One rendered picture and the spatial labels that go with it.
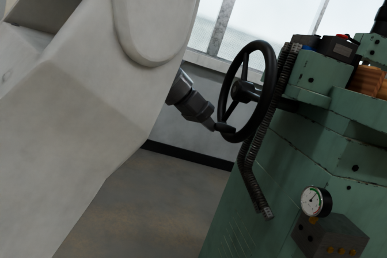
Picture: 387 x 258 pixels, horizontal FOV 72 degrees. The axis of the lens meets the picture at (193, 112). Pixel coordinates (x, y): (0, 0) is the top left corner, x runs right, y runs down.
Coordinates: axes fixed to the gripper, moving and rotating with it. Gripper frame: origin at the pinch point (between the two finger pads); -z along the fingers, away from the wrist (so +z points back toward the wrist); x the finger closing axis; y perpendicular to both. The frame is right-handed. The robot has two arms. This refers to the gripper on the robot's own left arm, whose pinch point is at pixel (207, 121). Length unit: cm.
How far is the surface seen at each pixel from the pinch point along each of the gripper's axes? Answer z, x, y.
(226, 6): -3, -108, 104
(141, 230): -37, -60, -43
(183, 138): -56, -134, 16
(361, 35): -14, 14, 47
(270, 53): 4.8, 13.1, 18.9
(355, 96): -12.6, 24.5, 21.5
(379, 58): -21, 17, 44
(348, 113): -14.7, 23.7, 18.1
